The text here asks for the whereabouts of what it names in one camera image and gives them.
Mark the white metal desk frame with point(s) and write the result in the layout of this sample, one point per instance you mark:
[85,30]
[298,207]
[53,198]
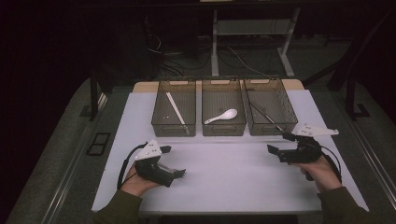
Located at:
[214,56]

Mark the white table cover sheet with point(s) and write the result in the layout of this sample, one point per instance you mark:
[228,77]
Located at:
[227,189]

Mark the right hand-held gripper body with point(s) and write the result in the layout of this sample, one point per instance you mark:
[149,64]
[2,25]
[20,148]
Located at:
[305,152]

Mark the person's left hand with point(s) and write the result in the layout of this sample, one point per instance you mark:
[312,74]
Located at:
[135,185]

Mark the white ceramic spoon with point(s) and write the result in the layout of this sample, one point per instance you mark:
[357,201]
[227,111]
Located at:
[229,114]

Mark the metal fork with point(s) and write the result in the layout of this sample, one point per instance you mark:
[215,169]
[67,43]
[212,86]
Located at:
[264,115]

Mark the smoky clear plastic bin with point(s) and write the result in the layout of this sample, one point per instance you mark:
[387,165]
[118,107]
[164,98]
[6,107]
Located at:
[277,102]
[183,105]
[223,96]

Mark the dark metal stand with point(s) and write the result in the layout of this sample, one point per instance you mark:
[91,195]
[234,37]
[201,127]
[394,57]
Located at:
[350,99]

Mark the person's right hand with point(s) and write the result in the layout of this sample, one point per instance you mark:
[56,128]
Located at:
[323,174]

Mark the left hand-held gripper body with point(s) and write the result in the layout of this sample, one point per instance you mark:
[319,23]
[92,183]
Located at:
[149,172]

